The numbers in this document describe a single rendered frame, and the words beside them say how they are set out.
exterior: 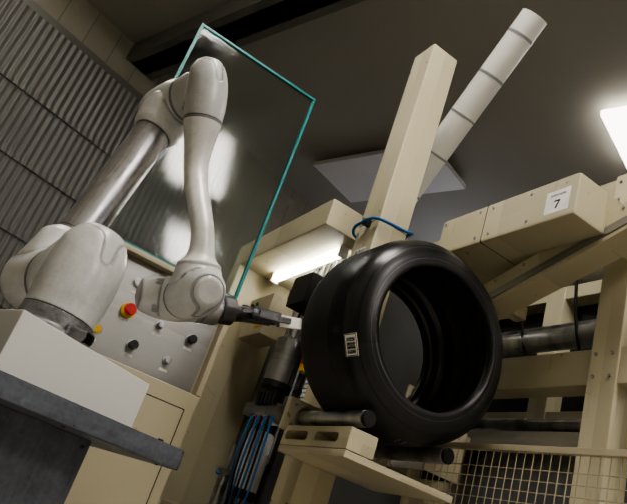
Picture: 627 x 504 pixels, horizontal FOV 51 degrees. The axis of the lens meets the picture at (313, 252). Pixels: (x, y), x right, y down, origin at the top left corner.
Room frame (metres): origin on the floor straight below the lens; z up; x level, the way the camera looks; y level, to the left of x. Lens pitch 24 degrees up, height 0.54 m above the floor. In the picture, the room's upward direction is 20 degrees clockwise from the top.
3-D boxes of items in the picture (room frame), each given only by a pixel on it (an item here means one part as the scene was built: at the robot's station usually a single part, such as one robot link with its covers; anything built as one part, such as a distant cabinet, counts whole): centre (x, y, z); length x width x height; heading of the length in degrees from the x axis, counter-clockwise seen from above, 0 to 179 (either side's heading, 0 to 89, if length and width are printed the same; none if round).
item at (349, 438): (1.87, -0.21, 0.83); 0.36 x 0.09 x 0.06; 24
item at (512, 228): (1.93, -0.66, 1.71); 0.61 x 0.25 x 0.15; 24
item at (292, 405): (2.09, -0.26, 0.90); 0.40 x 0.03 x 0.10; 114
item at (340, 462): (1.92, -0.34, 0.80); 0.37 x 0.36 x 0.02; 114
